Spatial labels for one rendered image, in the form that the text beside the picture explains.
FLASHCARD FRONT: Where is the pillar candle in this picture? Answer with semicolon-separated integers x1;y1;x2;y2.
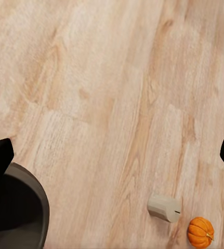
148;193;181;224

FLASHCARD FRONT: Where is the pumpkin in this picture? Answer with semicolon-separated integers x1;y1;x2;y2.
188;217;214;249

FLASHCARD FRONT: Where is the cauldron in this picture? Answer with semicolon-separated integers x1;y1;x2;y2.
0;162;50;249

